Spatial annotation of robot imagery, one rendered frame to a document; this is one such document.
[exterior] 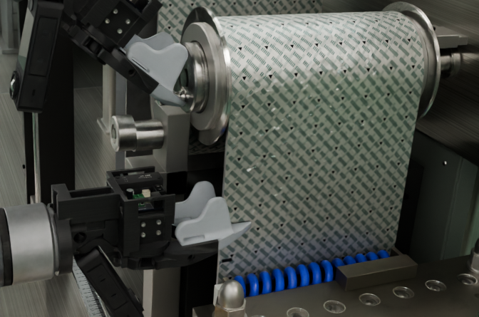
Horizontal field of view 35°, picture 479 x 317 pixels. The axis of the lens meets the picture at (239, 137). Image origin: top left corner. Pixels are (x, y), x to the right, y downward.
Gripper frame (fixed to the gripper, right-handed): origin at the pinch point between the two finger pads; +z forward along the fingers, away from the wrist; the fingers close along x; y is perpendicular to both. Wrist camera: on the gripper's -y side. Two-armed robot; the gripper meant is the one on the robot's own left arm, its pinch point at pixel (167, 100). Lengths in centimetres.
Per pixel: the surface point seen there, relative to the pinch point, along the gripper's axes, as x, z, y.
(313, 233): -6.0, 22.4, -1.5
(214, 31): -2.7, -2.2, 8.5
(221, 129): -6.0, 3.8, 1.4
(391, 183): -6.0, 26.7, 8.8
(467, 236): 8, 60, 11
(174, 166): 1.4, 6.7, -5.6
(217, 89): -5.3, 0.8, 4.2
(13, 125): 78, 17, -29
